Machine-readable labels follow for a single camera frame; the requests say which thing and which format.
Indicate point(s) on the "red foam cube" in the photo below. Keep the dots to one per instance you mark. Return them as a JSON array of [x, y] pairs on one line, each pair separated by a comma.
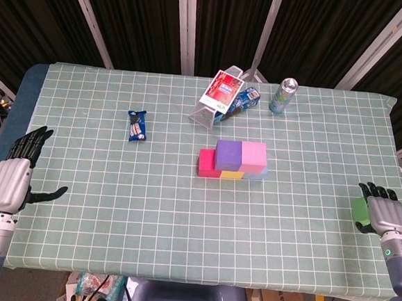
[[207, 165]]

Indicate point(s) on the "pink foam cube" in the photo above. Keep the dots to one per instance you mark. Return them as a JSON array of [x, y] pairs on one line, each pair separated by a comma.
[[253, 156]]

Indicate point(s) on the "yellow foam cube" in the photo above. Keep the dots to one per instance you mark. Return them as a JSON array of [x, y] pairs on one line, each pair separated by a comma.
[[232, 175]]

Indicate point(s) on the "small blue cookie packet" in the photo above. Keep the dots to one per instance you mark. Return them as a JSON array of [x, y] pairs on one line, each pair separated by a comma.
[[137, 128]]

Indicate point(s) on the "light blue foam cube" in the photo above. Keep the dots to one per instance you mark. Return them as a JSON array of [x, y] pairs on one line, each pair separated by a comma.
[[256, 176]]

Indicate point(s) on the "green checked tablecloth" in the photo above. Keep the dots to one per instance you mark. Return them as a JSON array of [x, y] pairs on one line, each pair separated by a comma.
[[180, 232]]

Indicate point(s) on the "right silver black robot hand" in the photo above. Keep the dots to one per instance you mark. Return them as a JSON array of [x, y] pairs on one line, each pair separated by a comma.
[[387, 214]]

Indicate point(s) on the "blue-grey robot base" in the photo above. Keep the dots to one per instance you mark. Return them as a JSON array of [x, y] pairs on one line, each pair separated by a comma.
[[189, 299]]

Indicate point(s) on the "green foam cube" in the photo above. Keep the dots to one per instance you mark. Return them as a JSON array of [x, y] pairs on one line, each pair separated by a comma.
[[360, 210]]

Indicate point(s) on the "light green drink can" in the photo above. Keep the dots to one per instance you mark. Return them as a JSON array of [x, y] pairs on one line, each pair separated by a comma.
[[281, 97]]

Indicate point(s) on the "purple foam cube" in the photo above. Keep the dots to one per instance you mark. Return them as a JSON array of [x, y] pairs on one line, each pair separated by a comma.
[[228, 154]]

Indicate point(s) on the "red and white snack pack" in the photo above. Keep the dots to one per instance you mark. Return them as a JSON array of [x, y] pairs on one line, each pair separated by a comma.
[[221, 91]]

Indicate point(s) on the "colourful snack bag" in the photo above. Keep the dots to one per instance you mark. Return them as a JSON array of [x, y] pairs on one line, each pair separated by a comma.
[[87, 284]]

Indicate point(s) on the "white metal frame post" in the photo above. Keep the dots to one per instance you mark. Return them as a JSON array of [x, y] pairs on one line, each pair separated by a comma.
[[268, 27], [186, 27], [89, 19], [380, 42]]

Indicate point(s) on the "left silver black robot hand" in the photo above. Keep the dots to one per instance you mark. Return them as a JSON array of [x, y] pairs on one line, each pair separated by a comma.
[[8, 184]]

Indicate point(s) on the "blue cookie box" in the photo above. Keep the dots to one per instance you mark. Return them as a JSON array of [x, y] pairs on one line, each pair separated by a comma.
[[248, 98]]

